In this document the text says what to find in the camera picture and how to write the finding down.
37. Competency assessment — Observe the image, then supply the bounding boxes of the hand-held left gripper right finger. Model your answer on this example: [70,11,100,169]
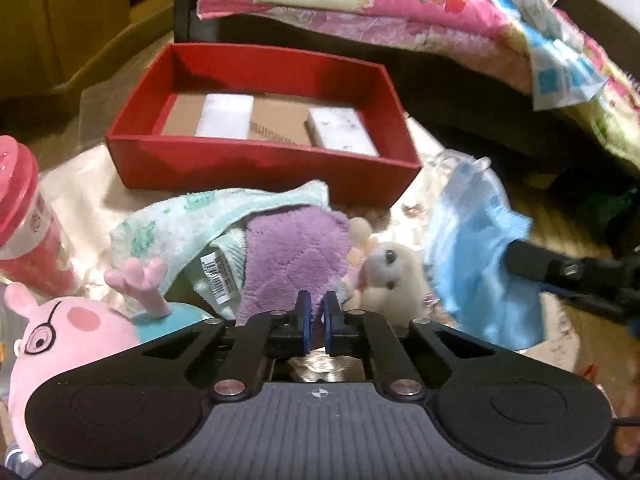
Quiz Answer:
[323,291,501,402]

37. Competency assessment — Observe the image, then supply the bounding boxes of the wooden cabinet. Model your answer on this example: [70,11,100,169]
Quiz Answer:
[0,0,177,97]

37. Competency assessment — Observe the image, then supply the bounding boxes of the pack of blue face masks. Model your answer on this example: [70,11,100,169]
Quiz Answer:
[422,155,547,352]

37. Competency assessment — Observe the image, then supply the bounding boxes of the pink lidded plastic jar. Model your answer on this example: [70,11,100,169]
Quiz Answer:
[0,135,82,300]

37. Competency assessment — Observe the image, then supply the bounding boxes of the blue checked blanket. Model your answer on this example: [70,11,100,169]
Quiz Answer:
[477,0,610,112]

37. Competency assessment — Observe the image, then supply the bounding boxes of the pink pig plush toy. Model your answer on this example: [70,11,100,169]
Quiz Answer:
[2,257,217,467]

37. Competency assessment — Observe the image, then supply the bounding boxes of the white plush toy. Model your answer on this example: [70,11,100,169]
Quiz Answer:
[360,240,434,327]

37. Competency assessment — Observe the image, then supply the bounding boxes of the red cardboard box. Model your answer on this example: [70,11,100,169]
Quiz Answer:
[105,42,424,209]

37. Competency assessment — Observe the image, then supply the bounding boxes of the dark cloth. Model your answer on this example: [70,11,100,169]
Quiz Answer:
[552,160,640,262]

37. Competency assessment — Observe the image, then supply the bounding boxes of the mint green towel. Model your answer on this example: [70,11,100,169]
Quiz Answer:
[108,180,332,309]

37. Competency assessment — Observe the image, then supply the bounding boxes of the brown cardboard liner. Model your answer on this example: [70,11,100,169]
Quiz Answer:
[160,92,322,147]

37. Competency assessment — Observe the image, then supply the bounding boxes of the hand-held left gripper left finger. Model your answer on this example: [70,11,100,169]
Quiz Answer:
[135,291,314,402]

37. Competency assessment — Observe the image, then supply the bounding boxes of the purple quilted cloth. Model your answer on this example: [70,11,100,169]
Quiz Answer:
[235,206,352,330]

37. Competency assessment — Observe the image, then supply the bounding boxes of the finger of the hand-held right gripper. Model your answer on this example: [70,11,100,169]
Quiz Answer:
[565,289,640,329]
[504,240,640,292]

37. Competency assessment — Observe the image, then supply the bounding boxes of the cream tablecloth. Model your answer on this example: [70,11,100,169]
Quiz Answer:
[39,110,583,361]

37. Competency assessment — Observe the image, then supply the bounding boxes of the dark wooden bed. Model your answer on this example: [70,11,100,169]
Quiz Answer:
[172,0,640,197]

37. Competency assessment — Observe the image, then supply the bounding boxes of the speckled white foam block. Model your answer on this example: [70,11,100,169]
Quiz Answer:
[304,106,380,157]

